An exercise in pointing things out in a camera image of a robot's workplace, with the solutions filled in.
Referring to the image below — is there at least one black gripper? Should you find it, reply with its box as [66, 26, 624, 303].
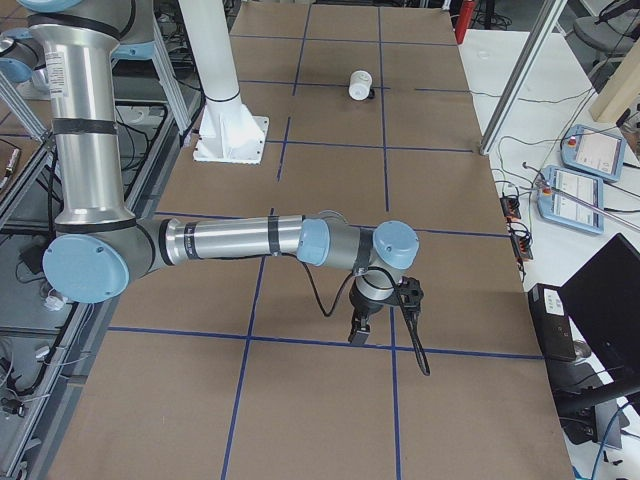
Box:
[348, 276, 398, 345]

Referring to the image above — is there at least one white mug with black handle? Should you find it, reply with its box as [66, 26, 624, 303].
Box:
[348, 70, 375, 101]

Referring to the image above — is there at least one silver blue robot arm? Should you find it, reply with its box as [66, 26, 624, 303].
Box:
[26, 1, 423, 345]

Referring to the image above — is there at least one brown cardboard table cover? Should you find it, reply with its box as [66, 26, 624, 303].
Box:
[45, 1, 573, 479]

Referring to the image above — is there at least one orange black connector board near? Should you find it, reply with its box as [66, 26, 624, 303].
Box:
[510, 230, 533, 262]

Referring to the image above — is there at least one orange black connector board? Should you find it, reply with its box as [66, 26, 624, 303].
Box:
[510, 230, 533, 262]
[500, 195, 521, 221]

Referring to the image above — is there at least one orange black connector board far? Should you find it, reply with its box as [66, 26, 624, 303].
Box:
[500, 195, 521, 221]

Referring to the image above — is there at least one metal rod stylus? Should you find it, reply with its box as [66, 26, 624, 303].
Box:
[538, 186, 639, 234]

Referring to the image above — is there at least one black monitor stand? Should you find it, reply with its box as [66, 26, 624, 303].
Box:
[548, 361, 639, 445]

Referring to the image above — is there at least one near teach pendant tablet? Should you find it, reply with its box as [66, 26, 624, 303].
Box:
[535, 165, 604, 235]

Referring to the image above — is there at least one teach pendant tablet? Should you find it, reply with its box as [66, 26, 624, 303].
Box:
[560, 124, 627, 182]
[535, 165, 604, 235]

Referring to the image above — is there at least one black laptop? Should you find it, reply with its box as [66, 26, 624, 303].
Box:
[528, 233, 639, 374]

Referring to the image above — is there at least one far teach pendant tablet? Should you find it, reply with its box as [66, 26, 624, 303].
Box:
[560, 124, 627, 182]

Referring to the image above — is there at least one red fire extinguisher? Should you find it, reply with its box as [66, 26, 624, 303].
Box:
[454, 0, 476, 45]

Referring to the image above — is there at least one wooden beam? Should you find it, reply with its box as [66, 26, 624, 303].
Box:
[589, 41, 640, 123]

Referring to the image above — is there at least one grey office chair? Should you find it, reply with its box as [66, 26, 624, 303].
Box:
[573, 1, 639, 79]

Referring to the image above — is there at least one black wrist camera on gripper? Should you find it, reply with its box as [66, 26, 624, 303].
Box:
[398, 276, 424, 316]

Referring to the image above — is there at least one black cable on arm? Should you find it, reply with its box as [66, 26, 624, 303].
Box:
[302, 259, 432, 377]

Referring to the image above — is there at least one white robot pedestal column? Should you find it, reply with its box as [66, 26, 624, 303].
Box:
[179, 0, 269, 165]

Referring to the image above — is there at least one blue network cable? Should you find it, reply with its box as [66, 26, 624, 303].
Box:
[585, 402, 634, 480]

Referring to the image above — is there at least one aluminium frame post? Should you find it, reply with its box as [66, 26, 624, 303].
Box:
[479, 0, 567, 155]

